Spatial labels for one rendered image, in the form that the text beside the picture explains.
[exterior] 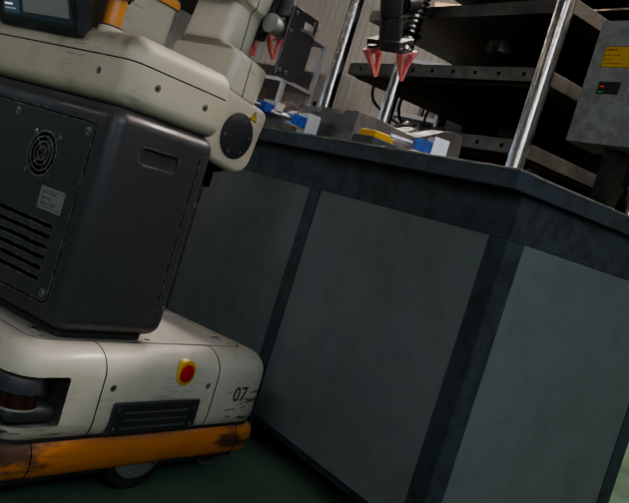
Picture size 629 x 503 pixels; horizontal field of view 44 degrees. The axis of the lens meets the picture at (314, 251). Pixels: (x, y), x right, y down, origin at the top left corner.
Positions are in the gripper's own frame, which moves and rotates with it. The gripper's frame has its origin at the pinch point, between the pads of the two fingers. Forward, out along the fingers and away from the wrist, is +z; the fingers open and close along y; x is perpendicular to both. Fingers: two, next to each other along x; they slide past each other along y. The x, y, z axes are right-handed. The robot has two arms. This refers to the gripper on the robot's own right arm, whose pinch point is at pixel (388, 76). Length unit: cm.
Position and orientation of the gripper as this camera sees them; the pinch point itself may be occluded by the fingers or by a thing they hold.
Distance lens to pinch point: 201.3
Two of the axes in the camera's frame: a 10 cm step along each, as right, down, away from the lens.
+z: -0.1, 9.1, 4.2
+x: -6.3, 3.2, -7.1
